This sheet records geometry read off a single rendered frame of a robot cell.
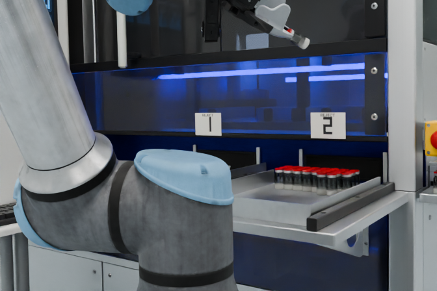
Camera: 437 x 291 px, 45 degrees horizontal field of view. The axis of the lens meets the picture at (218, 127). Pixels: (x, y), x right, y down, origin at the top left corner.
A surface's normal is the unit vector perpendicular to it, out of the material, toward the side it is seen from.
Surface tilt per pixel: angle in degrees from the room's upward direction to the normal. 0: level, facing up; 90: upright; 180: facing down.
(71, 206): 119
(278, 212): 90
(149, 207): 79
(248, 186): 90
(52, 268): 90
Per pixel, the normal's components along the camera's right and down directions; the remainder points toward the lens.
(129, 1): -0.16, 0.80
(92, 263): -0.57, 0.06
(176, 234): -0.07, 0.06
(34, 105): 0.25, 0.52
